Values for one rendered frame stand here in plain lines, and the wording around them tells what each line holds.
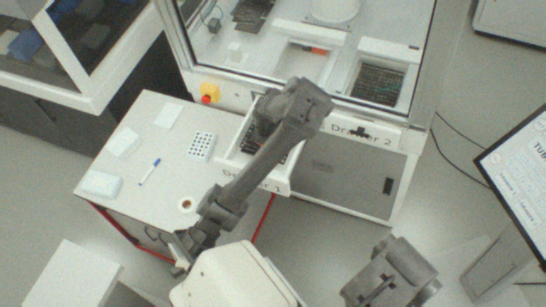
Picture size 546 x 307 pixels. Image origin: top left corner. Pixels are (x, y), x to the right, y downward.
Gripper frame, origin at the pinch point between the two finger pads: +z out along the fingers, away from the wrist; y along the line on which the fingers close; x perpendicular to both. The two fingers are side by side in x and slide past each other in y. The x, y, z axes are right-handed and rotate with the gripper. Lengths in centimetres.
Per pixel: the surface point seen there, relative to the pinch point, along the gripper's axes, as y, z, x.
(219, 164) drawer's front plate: 11.1, 6.1, -14.4
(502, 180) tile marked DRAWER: -11, -7, 77
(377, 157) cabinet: -24, 28, 37
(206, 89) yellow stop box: -18.8, 8.5, -36.2
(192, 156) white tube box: 7.2, 18.5, -31.3
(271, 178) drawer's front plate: 10.6, 3.3, 6.2
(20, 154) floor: 16, 106, -187
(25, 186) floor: 34, 104, -166
